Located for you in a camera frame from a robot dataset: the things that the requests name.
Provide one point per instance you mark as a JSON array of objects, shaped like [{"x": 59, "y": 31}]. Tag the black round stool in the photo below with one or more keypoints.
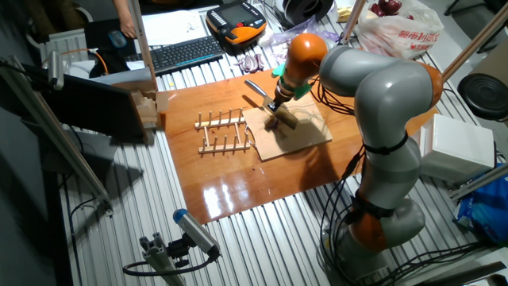
[{"x": 484, "y": 95}]

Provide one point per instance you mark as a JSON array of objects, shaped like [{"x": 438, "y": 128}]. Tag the person's right forearm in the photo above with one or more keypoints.
[{"x": 122, "y": 8}]

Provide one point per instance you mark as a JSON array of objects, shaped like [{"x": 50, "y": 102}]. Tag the steel cleaver knife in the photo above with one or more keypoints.
[{"x": 287, "y": 119}]

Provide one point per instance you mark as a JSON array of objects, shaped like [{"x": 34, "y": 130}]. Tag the large reddish wooden panel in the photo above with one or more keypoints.
[{"x": 238, "y": 178}]

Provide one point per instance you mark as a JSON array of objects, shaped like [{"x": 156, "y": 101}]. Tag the red onion slices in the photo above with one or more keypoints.
[{"x": 251, "y": 63}]

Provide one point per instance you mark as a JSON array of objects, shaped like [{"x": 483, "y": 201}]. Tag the computer mouse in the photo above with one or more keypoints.
[{"x": 117, "y": 39}]

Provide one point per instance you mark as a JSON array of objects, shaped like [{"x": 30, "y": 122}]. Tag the white shopping bag red print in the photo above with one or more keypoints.
[{"x": 401, "y": 35}]

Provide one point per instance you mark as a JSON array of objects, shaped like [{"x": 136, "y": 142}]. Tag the short aluminium profile bracket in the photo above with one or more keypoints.
[{"x": 158, "y": 258}]

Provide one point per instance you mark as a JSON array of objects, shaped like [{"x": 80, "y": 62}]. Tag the silver camera blue end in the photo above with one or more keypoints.
[{"x": 196, "y": 232}]

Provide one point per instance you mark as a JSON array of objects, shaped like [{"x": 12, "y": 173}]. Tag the black mouse pad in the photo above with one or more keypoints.
[{"x": 95, "y": 35}]

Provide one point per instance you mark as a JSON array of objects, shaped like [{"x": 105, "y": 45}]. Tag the person's right hand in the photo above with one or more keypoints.
[{"x": 128, "y": 28}]

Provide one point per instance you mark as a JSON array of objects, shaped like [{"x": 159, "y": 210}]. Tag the yellow packet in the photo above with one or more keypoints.
[{"x": 344, "y": 14}]

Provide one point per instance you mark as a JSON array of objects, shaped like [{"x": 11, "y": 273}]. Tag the white drawer box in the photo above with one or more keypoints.
[{"x": 456, "y": 147}]

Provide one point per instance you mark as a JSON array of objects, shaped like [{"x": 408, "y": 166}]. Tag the black round reel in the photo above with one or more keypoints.
[{"x": 309, "y": 10}]

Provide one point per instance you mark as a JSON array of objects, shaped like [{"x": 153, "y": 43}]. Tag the white paper sheet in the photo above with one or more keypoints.
[{"x": 174, "y": 25}]

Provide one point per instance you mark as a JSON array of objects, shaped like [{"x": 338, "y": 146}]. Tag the light wooden cutting board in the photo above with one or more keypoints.
[{"x": 301, "y": 139}]

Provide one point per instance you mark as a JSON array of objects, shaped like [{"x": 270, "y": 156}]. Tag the black monitor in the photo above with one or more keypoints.
[{"x": 95, "y": 105}]

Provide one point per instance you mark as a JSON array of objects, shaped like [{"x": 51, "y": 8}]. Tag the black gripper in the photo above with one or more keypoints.
[{"x": 282, "y": 97}]

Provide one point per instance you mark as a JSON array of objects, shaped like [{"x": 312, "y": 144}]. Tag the wooden peg dish rack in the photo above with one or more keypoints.
[{"x": 222, "y": 122}]

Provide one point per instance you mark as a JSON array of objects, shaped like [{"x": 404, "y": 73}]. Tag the black keyboard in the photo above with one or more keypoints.
[{"x": 182, "y": 53}]

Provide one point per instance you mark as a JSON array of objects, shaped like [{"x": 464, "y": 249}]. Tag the orange black teach pendant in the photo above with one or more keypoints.
[{"x": 234, "y": 20}]

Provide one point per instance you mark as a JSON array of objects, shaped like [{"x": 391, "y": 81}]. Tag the blue plastic bag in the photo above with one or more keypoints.
[{"x": 488, "y": 210}]

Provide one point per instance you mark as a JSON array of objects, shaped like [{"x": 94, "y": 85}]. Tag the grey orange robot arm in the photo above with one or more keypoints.
[{"x": 389, "y": 99}]

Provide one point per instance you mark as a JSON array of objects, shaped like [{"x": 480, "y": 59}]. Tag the whole red onion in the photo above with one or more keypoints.
[
  {"x": 391, "y": 6},
  {"x": 375, "y": 10}
]

